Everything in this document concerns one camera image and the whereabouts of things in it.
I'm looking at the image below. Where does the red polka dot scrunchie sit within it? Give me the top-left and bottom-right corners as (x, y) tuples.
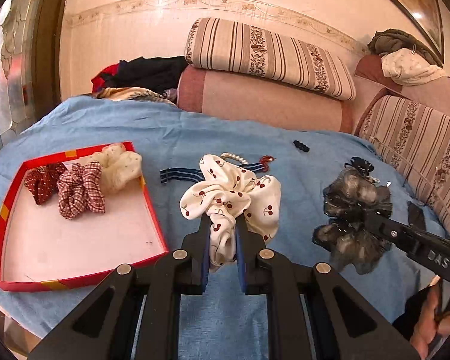
(24, 162), (67, 206)

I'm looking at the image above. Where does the black smartphone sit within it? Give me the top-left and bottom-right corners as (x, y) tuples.
(407, 202), (427, 232)

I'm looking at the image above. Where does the red white checked scrunchie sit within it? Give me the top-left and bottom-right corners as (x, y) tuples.
(57, 161), (105, 219)

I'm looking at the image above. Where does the red cardboard tray box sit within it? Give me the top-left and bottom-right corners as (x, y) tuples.
(0, 145), (168, 292)

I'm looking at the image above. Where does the pink side bolster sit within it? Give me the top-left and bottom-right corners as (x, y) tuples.
(353, 53), (450, 125)

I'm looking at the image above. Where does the stained glass door panel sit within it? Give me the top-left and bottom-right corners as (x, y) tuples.
(0, 0), (37, 150)

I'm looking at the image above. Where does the red bead bracelet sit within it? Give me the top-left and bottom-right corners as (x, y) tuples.
(258, 154), (277, 173)

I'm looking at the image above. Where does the white pearl bead bracelet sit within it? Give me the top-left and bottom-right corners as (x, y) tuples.
(220, 151), (250, 166)

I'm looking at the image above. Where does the black claw hair clip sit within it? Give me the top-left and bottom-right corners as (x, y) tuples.
(344, 156), (380, 185)

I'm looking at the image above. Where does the white cherry print scrunchie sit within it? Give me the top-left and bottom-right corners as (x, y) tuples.
(179, 154), (281, 271)

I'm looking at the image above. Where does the olive green garment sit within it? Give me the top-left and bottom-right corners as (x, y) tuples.
(367, 28), (443, 68)

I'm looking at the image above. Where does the striped floral pillow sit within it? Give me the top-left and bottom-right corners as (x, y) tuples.
(184, 17), (357, 102)

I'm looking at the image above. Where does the small black hair clip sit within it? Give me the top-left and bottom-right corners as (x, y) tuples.
(293, 141), (310, 153)

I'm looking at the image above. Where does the person right hand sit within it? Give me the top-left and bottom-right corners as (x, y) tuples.
(410, 284), (450, 359)

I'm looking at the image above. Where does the pink bolster cushion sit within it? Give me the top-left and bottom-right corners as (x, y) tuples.
(177, 66), (353, 133)

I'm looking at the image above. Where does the cream dotted organza scrunchie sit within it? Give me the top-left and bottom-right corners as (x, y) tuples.
(79, 143), (142, 195)

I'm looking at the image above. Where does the grey black organza scrunchie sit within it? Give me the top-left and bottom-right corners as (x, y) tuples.
(312, 164), (393, 275)

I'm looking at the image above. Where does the dark clothes pile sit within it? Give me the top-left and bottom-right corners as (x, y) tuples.
(91, 56), (188, 94)

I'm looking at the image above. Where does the patterned beige cloth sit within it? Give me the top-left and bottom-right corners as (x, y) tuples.
(91, 87), (178, 106)

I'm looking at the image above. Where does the white floral garment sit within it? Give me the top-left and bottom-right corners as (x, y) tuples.
(381, 49), (448, 86)

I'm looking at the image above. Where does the striped floral side cushion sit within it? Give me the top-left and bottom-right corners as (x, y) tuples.
(356, 95), (450, 233)

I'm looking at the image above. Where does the wooden door frame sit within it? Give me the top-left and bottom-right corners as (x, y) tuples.
(31, 0), (65, 120)

